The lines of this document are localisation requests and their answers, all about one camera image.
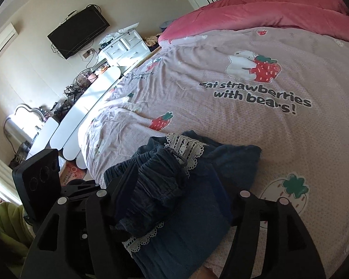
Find blue denim lace-trimmed pants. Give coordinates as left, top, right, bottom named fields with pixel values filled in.
left=104, top=130, right=262, bottom=278

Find left forearm green fleece sleeve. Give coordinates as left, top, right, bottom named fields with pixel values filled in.
left=0, top=201, right=36, bottom=279

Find white dressing table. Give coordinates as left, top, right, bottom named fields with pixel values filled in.
left=27, top=66, right=121, bottom=169

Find white air conditioner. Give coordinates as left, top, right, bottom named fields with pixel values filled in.
left=0, top=23, right=18, bottom=55

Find white drawer cabinet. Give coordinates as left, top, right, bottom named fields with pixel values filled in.
left=98, top=23, right=151, bottom=71

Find pink strawberry print bedsheet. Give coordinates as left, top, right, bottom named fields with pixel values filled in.
left=79, top=28, right=349, bottom=276

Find pink plush comforter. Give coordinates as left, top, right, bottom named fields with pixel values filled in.
left=159, top=0, right=349, bottom=43

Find black wall television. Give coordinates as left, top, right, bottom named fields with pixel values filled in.
left=47, top=4, right=110, bottom=59

